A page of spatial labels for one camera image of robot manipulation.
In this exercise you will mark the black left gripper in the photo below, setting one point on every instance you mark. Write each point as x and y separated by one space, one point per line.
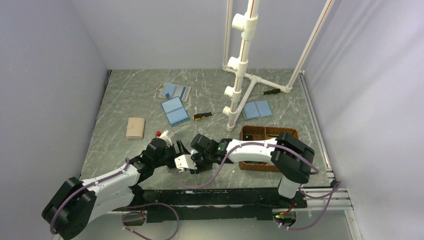
172 149

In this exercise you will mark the beige closed card holder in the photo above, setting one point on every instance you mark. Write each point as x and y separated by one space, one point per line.
135 128

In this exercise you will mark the right side aluminium rail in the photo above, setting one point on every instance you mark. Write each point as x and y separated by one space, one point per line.
322 148

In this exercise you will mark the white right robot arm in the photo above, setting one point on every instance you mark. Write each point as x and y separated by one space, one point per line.
293 158

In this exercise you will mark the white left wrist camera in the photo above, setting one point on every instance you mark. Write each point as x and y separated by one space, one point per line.
166 135

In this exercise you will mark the blue card holder on green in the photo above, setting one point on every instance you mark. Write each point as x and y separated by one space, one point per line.
257 110

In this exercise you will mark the aluminium extrusion rail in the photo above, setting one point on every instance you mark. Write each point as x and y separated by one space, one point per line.
284 219

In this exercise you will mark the brown woven basket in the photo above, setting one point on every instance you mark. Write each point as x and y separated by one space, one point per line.
263 133

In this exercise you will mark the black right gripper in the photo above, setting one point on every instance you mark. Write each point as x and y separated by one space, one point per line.
199 168

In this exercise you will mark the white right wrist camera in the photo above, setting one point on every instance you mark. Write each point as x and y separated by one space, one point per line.
184 162

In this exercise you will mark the tan card holder with cards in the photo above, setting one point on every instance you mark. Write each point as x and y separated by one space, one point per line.
175 90

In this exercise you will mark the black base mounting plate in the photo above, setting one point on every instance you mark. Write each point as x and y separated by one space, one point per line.
214 204

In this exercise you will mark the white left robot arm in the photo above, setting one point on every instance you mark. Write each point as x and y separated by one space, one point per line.
78 202

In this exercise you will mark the white PVC pipe frame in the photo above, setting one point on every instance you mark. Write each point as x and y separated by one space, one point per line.
244 83

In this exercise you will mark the black orange screwdriver far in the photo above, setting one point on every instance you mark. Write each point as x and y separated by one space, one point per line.
268 92

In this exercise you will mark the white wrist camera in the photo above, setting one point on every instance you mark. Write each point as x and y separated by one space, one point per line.
184 162
166 135

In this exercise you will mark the blue card holder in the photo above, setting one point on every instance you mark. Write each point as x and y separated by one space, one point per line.
257 110
175 111

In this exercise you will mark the black yellow screwdriver near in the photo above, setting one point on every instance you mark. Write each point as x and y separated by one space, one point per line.
203 115

